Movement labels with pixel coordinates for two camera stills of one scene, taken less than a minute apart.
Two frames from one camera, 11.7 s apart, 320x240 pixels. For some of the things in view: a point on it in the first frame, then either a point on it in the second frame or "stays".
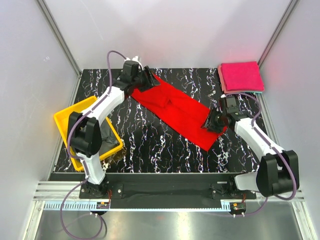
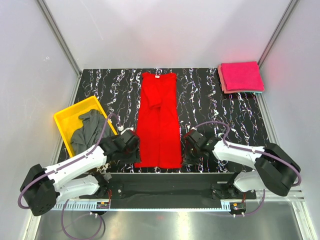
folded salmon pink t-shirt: [220, 72] stays
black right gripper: [209, 122] -> [187, 159]
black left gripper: [150, 81] -> [135, 157]
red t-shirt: [182, 112] -> [158, 144]
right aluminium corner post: [287, 12] stays
